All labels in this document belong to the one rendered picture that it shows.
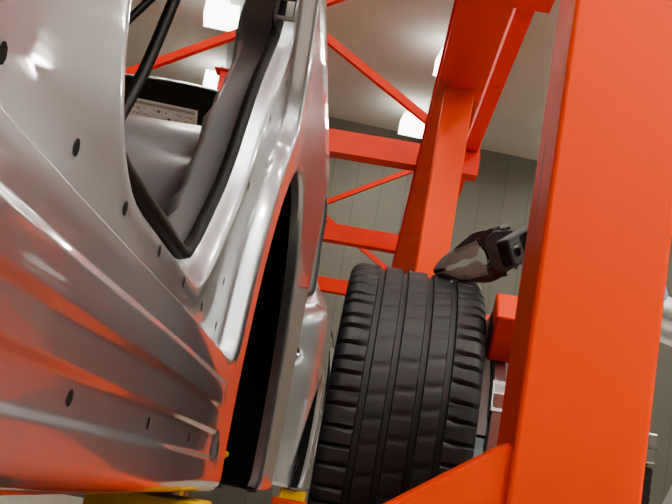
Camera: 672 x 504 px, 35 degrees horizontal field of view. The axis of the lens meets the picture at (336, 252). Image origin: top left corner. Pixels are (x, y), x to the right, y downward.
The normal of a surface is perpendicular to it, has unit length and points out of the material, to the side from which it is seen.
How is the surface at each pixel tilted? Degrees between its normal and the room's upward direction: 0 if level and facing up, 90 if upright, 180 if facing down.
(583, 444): 90
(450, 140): 90
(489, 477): 90
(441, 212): 90
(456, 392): 73
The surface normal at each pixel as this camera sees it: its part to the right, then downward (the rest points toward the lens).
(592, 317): 0.00, -0.22
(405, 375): 0.06, -0.52
